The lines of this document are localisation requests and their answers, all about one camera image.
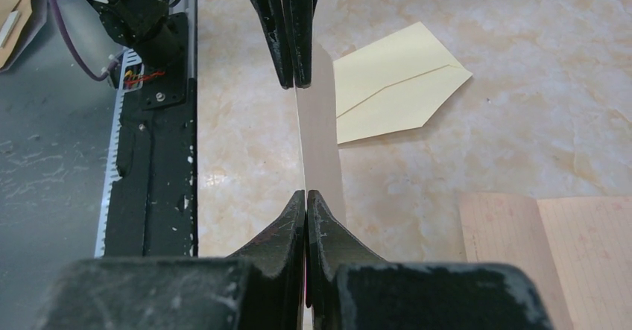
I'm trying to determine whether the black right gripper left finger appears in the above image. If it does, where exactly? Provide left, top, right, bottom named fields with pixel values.
left=229, top=190, right=306, bottom=329

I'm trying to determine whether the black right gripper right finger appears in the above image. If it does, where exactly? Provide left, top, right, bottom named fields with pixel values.
left=306, top=190, right=386, bottom=329

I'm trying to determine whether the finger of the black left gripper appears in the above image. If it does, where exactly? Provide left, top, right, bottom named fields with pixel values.
left=250, top=0, right=294, bottom=89
left=282, top=0, right=317, bottom=89

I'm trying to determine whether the cream yellow envelope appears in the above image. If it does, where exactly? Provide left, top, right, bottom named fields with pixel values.
left=333, top=22, right=473, bottom=144

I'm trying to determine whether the brown envelope on tray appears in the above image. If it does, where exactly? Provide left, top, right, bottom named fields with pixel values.
left=1, top=0, right=33, bottom=69

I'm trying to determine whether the pink lined notepad sheet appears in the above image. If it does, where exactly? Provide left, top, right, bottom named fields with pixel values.
left=459, top=193, right=631, bottom=329

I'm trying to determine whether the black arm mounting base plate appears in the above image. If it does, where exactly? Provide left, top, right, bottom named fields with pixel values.
left=95, top=13, right=198, bottom=257

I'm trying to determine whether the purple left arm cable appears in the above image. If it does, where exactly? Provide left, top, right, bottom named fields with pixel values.
left=39, top=0, right=124, bottom=83

